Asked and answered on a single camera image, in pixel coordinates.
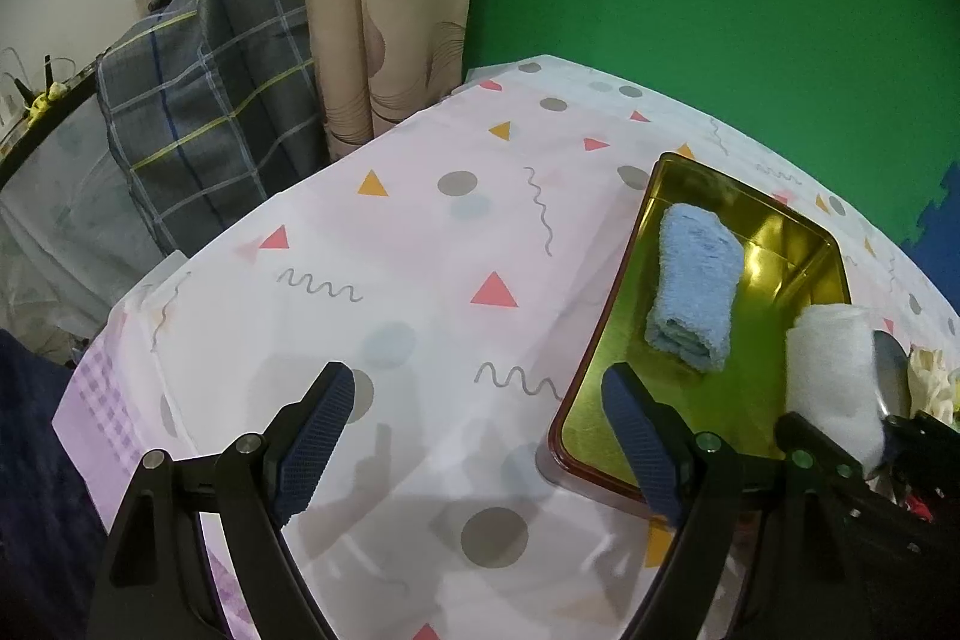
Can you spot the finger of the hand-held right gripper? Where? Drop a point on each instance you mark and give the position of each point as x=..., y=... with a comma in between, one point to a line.
x=922, y=434
x=814, y=441

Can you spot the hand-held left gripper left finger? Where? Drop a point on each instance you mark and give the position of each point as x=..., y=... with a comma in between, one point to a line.
x=315, y=445

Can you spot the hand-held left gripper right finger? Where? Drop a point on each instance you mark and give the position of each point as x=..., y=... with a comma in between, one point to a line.
x=645, y=449

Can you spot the cream rubber gloves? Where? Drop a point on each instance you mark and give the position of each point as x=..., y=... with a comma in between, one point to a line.
x=930, y=377

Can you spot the white towel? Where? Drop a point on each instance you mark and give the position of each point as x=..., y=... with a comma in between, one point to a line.
x=832, y=370

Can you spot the gold metal tin box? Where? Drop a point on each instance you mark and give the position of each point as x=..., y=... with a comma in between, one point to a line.
x=750, y=377

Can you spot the light blue towel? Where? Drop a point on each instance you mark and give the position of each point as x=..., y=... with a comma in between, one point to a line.
x=694, y=280

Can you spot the stainless steel bowl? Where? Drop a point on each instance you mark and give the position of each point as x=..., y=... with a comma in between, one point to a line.
x=892, y=370

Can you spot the blue foam mat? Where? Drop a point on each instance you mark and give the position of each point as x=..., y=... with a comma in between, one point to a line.
x=941, y=220

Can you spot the white patterned tablecloth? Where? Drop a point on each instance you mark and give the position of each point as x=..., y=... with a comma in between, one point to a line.
x=420, y=235

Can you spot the dark blue cloth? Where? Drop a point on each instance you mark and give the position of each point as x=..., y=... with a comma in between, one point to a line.
x=37, y=460

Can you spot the grey translucent cover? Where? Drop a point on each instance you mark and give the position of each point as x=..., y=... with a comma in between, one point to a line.
x=60, y=197

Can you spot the grey plaid cloth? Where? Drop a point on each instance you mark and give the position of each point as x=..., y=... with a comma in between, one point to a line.
x=225, y=85

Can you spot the beige printed curtain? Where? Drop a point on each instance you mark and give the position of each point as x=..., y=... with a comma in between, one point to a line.
x=390, y=10

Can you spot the small yellow object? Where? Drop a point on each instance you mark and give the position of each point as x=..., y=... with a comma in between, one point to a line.
x=41, y=99

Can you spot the black frame rail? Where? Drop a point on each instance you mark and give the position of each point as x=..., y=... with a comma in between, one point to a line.
x=45, y=138

